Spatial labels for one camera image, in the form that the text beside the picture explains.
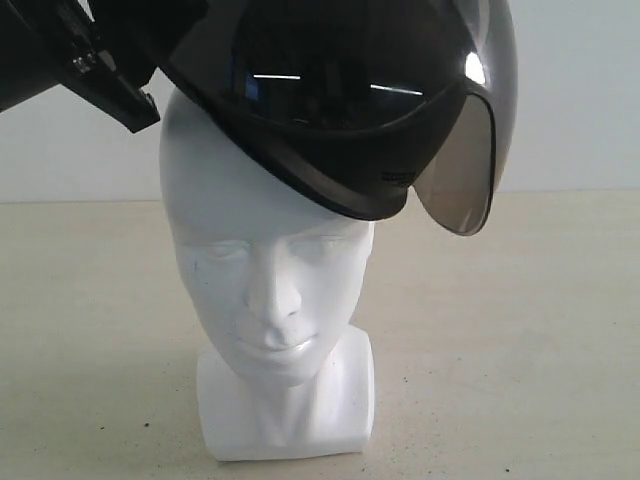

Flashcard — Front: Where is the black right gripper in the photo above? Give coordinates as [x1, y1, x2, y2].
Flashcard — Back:
[1, 1, 208, 133]

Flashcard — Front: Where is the black helmet with tinted visor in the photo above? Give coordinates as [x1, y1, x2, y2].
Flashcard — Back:
[161, 1, 518, 236]

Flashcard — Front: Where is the white mannequin head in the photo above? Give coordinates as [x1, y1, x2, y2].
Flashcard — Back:
[159, 91, 375, 461]

